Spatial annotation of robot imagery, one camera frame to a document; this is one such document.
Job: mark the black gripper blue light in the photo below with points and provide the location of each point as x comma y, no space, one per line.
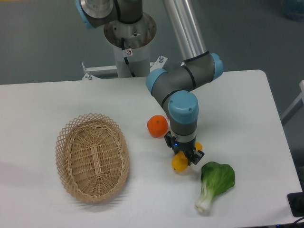
193,155

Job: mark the yellow mango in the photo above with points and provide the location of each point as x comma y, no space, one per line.
180,162

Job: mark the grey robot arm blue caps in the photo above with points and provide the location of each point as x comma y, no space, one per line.
130,31

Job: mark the orange tangerine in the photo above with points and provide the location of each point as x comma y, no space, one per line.
157,126

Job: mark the green bok choy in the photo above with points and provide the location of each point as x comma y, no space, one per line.
216,179

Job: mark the woven wicker basket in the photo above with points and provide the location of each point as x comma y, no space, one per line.
92,158

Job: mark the black device at table edge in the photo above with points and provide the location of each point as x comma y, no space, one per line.
296,203

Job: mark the white metal base frame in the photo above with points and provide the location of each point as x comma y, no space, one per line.
103,72

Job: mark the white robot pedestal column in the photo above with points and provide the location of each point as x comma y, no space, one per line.
132,62

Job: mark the white frame leg right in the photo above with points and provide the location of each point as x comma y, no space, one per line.
294,107

